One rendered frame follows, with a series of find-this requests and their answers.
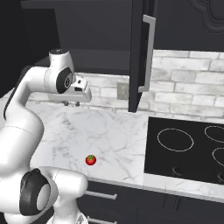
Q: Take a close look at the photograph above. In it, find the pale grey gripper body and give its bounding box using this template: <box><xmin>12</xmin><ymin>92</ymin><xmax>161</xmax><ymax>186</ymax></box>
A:
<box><xmin>47</xmin><ymin>86</ymin><xmax>93</xmax><ymax>103</ymax></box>

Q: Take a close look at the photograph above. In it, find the red tomato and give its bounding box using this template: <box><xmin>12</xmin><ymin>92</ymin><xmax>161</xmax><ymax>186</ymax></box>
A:
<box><xmin>85</xmin><ymin>154</ymin><xmax>97</xmax><ymax>166</ymax></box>

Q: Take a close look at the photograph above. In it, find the black cabinet door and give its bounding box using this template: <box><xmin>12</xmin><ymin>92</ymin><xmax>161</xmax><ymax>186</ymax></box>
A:
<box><xmin>128</xmin><ymin>0</ymin><xmax>159</xmax><ymax>114</ymax></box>

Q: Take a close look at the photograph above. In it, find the black base cabinet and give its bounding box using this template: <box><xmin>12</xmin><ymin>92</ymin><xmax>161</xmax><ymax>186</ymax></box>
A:
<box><xmin>136</xmin><ymin>188</ymin><xmax>224</xmax><ymax>224</ymax></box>

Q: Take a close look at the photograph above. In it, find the black drawer front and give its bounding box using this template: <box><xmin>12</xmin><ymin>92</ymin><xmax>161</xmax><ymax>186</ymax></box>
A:
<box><xmin>77</xmin><ymin>212</ymin><xmax>138</xmax><ymax>224</ymax></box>
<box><xmin>76</xmin><ymin>180</ymin><xmax>140</xmax><ymax>217</ymax></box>

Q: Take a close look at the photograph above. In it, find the black hob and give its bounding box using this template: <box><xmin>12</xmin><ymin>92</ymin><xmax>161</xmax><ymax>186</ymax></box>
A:
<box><xmin>143</xmin><ymin>115</ymin><xmax>224</xmax><ymax>186</ymax></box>

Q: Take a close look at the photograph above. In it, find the black range hood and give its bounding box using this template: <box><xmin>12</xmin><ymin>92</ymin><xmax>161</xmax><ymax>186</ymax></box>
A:
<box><xmin>153</xmin><ymin>0</ymin><xmax>224</xmax><ymax>53</ymax></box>

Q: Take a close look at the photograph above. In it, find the grey wall socket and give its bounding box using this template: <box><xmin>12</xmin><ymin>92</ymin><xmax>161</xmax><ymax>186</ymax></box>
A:
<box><xmin>116</xmin><ymin>81</ymin><xmax>130</xmax><ymax>101</ymax></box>

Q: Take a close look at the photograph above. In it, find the black wall cabinet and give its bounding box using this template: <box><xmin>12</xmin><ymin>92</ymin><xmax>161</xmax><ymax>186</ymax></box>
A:
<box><xmin>20</xmin><ymin>0</ymin><xmax>135</xmax><ymax>77</ymax></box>

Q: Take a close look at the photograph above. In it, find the grey cabinet door handle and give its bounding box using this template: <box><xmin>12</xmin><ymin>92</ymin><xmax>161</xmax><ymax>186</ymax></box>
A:
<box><xmin>137</xmin><ymin>15</ymin><xmax>157</xmax><ymax>94</ymax></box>

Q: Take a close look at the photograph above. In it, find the grey drawer handle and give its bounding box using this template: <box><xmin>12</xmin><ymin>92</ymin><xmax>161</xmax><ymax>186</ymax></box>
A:
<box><xmin>86</xmin><ymin>216</ymin><xmax>110</xmax><ymax>224</ymax></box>
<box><xmin>85</xmin><ymin>190</ymin><xmax>118</xmax><ymax>200</ymax></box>

